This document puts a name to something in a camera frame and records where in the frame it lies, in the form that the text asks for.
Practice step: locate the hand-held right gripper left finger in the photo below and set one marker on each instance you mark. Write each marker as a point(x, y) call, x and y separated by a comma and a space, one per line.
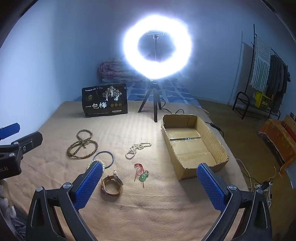
point(89, 183)

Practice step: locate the black tripod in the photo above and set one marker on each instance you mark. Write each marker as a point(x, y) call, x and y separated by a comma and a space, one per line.
point(153, 97)

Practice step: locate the dark hanging clothes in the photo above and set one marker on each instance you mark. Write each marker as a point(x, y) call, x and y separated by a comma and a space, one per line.
point(277, 76)

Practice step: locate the yellow box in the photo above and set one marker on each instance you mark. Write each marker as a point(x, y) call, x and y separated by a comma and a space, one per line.
point(262, 99)

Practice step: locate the striped towel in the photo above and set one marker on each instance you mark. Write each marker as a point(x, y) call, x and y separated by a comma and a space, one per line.
point(261, 64)

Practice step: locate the person's left hand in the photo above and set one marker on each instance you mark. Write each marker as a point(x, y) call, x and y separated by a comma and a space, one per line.
point(3, 197)

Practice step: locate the folded patterned quilt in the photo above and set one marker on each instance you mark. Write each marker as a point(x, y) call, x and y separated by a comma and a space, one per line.
point(111, 70)

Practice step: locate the orange cloth covered box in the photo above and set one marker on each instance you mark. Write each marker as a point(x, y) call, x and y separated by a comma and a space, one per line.
point(275, 136)

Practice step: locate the white power strip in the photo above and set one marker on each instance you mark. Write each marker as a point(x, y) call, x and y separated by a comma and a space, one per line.
point(263, 186)

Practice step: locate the phone clamp holder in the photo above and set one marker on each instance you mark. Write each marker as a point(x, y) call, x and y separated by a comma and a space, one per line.
point(155, 33)

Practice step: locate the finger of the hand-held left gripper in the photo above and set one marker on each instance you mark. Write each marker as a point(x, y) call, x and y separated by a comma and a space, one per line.
point(10, 130)
point(29, 140)

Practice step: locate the cardboard box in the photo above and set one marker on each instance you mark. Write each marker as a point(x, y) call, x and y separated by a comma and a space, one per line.
point(192, 148)

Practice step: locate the tan cardboard piece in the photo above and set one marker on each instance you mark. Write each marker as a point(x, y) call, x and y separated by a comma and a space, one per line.
point(291, 122)

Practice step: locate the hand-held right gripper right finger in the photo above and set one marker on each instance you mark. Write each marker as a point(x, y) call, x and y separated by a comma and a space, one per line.
point(211, 187)

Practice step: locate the black clothes rack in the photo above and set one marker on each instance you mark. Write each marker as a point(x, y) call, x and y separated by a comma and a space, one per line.
point(240, 97)

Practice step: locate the dark decorated gift box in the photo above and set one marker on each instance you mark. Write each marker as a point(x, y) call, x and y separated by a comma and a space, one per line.
point(105, 100)

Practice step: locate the blue patterned bedsheet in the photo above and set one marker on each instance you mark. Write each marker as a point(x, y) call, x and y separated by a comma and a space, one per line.
point(175, 90)

